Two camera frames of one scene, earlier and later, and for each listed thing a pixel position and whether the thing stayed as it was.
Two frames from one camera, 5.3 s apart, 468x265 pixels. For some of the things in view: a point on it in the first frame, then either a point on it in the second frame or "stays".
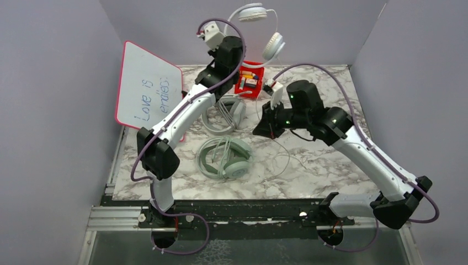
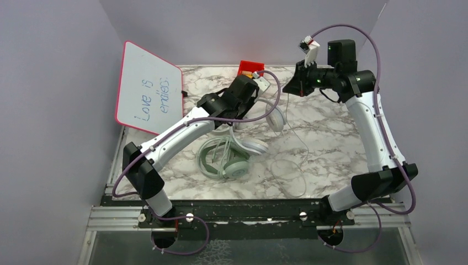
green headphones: [237, 167] stays
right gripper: [267, 127] to [298, 85]
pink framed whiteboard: [148, 86] stays
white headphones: [275, 44] to [276, 119]
